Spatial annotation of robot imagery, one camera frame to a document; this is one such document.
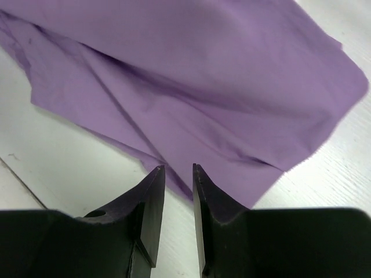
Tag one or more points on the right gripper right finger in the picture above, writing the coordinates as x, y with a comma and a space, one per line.
221, 229

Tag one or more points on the purple trousers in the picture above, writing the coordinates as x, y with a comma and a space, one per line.
246, 89

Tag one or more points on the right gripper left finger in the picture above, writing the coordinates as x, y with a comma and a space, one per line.
142, 208

